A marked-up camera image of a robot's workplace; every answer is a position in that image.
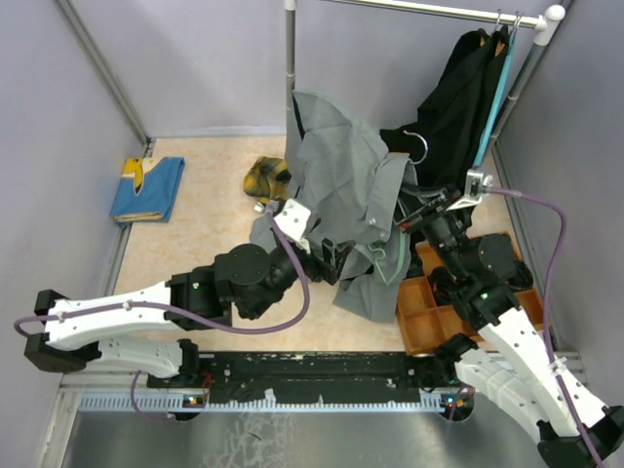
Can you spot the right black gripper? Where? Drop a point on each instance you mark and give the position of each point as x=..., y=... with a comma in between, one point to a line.
x=412, y=205

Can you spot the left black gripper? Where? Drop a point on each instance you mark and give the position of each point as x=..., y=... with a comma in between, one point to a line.
x=329, y=269

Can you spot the grey button-up shirt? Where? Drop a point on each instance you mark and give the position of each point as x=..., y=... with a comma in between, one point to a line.
x=344, y=173

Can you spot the teal plastic hanger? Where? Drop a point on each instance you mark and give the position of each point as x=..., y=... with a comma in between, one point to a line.
x=377, y=247
x=497, y=96

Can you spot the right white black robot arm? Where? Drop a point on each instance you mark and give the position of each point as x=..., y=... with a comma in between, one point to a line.
x=569, y=424

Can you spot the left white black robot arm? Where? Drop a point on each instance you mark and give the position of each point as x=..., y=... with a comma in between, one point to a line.
x=248, y=280

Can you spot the yellow black plaid shirt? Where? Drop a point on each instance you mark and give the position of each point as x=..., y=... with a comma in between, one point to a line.
x=267, y=180

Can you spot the folded blue shirt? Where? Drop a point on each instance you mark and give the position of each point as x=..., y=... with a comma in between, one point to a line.
x=147, y=190

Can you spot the black hanging garments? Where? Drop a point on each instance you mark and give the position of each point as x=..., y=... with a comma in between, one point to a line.
x=443, y=140

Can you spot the rolled black orange tie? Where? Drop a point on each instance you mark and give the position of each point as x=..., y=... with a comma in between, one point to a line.
x=443, y=286

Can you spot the orange wooden compartment tray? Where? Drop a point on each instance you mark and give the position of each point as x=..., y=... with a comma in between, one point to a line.
x=429, y=317

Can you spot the metal clothes rack pole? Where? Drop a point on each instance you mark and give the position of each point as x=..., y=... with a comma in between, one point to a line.
x=290, y=7

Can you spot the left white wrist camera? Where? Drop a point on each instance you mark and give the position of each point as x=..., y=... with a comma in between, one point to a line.
x=294, y=222

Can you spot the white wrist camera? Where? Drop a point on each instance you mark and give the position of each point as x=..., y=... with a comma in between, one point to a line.
x=476, y=186
x=294, y=222

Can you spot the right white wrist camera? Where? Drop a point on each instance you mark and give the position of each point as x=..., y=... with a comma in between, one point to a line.
x=476, y=186

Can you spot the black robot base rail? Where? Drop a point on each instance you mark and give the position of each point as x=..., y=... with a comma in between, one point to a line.
x=313, y=377

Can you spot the horizontal metal clothes rail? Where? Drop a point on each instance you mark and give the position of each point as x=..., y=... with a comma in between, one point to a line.
x=553, y=14

